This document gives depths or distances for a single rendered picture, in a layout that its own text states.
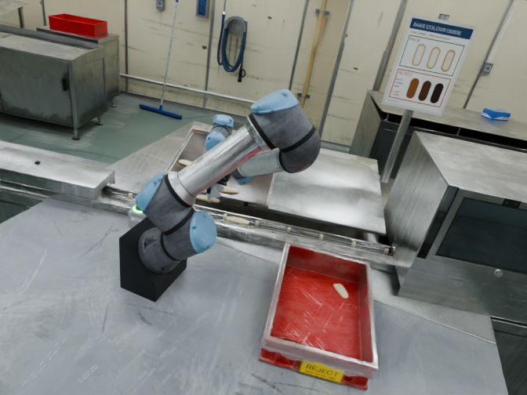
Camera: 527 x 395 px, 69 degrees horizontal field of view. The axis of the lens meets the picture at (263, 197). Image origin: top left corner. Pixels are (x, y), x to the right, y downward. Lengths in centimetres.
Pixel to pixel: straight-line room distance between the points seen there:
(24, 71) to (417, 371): 403
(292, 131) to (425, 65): 131
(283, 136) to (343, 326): 67
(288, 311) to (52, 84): 346
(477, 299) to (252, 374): 89
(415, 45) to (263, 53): 319
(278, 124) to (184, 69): 447
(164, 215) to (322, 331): 63
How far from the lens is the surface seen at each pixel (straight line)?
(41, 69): 430
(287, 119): 102
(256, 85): 526
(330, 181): 197
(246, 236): 158
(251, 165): 128
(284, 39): 512
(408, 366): 136
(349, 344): 132
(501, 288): 165
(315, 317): 136
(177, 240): 115
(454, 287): 159
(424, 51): 222
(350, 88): 491
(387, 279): 163
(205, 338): 123
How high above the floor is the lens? 177
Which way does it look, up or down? 30 degrees down
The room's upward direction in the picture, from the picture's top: 11 degrees clockwise
